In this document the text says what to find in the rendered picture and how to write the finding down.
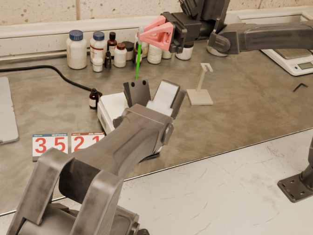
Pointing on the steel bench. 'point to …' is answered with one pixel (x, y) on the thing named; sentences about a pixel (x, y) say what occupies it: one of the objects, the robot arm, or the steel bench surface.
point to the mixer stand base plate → (7, 114)
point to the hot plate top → (113, 105)
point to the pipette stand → (198, 99)
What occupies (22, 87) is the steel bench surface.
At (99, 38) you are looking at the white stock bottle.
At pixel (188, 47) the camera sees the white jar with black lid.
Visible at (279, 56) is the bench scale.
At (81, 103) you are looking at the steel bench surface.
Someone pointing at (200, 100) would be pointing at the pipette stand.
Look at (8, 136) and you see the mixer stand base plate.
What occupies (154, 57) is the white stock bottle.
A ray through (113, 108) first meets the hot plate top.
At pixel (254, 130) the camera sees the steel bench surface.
